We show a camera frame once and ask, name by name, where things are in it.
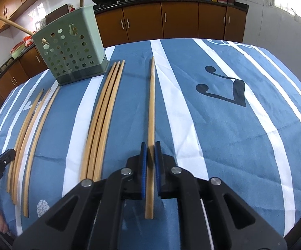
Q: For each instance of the black gas stove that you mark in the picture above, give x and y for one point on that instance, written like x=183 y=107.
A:
x=129 y=0

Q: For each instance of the red bottle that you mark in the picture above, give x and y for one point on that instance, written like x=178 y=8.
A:
x=71 y=8

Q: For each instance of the blue white striped tablecloth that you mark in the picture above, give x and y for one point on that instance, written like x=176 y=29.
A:
x=205 y=135

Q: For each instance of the dark cutting board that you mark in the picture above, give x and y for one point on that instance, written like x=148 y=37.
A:
x=56 y=14

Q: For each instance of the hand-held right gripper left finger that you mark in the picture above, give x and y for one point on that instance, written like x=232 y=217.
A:
x=144 y=172

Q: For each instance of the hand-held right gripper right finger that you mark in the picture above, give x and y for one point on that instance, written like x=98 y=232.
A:
x=157 y=177

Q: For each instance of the green perforated chopstick holder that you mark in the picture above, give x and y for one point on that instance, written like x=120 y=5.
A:
x=82 y=13

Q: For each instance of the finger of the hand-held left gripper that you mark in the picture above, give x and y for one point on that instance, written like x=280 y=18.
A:
x=3 y=158

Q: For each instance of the red white plastic bag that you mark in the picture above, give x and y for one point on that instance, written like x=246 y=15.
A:
x=28 y=41

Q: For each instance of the green basin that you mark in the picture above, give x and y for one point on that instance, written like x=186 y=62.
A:
x=17 y=50

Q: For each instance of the brown wooden base cabinets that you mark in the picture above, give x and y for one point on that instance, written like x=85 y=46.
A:
x=140 y=20

